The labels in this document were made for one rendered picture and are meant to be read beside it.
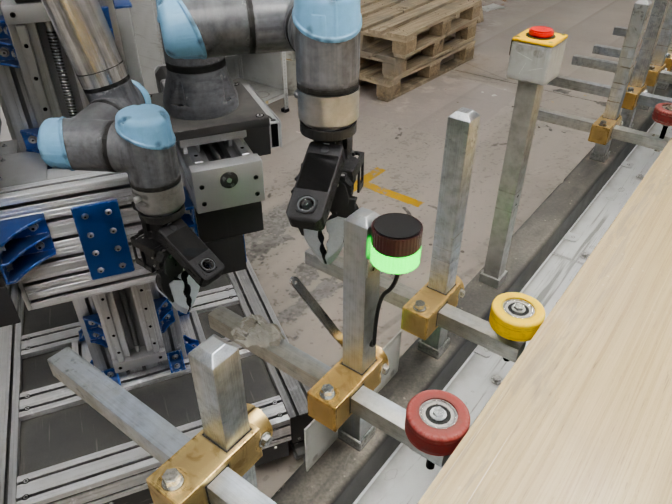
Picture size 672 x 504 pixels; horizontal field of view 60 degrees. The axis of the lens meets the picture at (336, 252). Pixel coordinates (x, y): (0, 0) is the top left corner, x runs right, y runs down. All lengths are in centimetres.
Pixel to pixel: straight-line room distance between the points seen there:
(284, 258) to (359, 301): 179
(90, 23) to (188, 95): 28
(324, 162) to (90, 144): 35
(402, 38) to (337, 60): 332
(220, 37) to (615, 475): 69
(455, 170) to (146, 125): 45
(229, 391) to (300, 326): 161
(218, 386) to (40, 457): 119
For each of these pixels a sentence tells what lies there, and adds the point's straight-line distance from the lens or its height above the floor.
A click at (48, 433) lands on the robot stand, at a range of 179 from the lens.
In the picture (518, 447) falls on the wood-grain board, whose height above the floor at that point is 90.
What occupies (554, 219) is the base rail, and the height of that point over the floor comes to 70.
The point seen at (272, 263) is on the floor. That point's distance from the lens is 252.
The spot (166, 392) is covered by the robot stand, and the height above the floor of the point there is 21.
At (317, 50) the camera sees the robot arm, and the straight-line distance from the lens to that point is 68.
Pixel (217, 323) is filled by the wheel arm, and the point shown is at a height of 85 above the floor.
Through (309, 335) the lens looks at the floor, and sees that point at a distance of 217.
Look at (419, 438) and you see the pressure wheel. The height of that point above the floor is 90.
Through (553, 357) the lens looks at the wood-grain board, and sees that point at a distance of 89.
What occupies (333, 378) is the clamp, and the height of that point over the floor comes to 87.
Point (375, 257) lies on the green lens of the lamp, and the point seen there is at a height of 109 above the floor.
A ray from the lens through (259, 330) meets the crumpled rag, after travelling 91.
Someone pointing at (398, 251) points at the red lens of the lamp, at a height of 111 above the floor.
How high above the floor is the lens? 150
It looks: 36 degrees down
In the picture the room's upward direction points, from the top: straight up
